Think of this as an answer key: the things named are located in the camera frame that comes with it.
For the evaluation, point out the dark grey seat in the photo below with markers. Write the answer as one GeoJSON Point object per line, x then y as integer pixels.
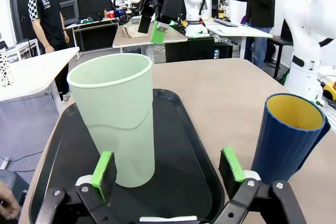
{"type": "Point", "coordinates": [15, 182]}

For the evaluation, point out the man in checkered-sleeve shirt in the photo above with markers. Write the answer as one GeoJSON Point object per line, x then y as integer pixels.
{"type": "Point", "coordinates": [48, 11]}

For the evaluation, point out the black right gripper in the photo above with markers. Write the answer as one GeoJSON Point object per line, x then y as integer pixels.
{"type": "Point", "coordinates": [170, 1]}

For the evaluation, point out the white desk with keyboard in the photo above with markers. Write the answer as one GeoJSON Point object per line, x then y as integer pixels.
{"type": "Point", "coordinates": [236, 31]}

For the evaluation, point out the beige desk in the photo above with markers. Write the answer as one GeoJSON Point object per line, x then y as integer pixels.
{"type": "Point", "coordinates": [123, 39]}

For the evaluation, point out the person's left hand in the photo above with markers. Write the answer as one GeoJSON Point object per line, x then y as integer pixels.
{"type": "Point", "coordinates": [8, 203]}

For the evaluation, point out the beige tote bag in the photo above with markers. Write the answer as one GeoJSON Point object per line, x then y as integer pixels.
{"type": "Point", "coordinates": [131, 31]}

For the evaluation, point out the blue cup yellow inside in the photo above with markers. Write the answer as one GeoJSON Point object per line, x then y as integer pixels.
{"type": "Point", "coordinates": [283, 150]}

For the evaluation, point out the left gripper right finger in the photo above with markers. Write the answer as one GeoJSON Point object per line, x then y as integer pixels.
{"type": "Point", "coordinates": [229, 174]}

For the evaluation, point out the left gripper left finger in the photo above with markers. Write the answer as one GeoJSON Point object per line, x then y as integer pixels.
{"type": "Point", "coordinates": [105, 176]}

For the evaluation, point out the white robot with round base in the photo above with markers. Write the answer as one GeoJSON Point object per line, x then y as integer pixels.
{"type": "Point", "coordinates": [194, 11]}

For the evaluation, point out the black plastic tray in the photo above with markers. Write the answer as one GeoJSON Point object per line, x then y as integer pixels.
{"type": "Point", "coordinates": [178, 155]}

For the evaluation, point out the black computer tower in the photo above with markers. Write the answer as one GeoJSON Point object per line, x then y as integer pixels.
{"type": "Point", "coordinates": [223, 50]}

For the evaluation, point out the spotted cup with black lid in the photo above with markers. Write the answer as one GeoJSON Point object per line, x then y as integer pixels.
{"type": "Point", "coordinates": [5, 74]}

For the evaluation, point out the grey keyboard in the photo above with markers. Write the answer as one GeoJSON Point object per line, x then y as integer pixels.
{"type": "Point", "coordinates": [225, 22]}

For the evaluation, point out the man in black shirt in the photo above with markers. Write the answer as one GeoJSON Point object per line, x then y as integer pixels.
{"type": "Point", "coordinates": [260, 3]}

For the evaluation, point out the black office chair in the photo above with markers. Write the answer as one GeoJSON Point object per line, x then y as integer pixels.
{"type": "Point", "coordinates": [281, 45]}

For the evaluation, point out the white desk with clutter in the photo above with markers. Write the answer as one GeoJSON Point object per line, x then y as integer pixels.
{"type": "Point", "coordinates": [89, 26]}

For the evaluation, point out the white table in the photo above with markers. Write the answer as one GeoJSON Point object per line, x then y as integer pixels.
{"type": "Point", "coordinates": [31, 69]}

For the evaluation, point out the tall pale green cup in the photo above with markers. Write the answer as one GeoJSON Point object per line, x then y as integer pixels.
{"type": "Point", "coordinates": [118, 103]}

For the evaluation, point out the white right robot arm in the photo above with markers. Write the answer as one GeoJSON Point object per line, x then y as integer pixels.
{"type": "Point", "coordinates": [304, 64]}

